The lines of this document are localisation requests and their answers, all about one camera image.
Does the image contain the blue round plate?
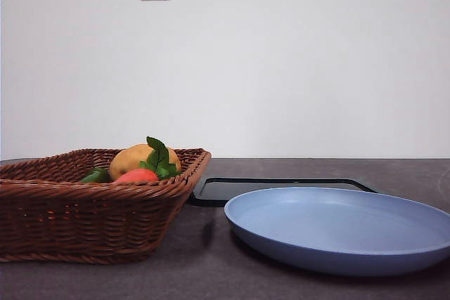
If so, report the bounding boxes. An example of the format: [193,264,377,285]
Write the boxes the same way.
[224,186,450,277]

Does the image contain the green pepper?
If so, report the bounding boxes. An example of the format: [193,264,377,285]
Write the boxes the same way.
[79,167,112,184]

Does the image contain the orange carrot with green leaves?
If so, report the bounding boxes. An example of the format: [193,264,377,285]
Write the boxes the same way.
[112,136,182,184]

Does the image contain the yellow-brown potato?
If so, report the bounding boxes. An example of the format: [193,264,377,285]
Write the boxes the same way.
[108,143,182,183]

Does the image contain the brown wicker basket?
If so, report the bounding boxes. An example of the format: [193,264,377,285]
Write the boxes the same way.
[0,148,212,266]

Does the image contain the black flat tray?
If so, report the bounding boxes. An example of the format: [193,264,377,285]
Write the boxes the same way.
[188,176,379,208]

